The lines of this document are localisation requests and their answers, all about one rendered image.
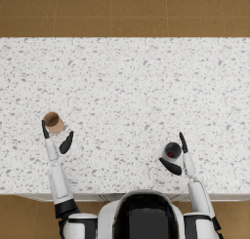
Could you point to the red berry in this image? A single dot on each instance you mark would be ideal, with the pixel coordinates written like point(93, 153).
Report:
point(170, 154)

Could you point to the brown paper cup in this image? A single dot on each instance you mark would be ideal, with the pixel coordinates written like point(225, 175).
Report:
point(53, 122)

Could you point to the robot body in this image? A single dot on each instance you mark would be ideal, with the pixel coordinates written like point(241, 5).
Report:
point(145, 216)

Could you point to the white cup with dark interior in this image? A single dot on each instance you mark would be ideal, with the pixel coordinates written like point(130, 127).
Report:
point(171, 151)

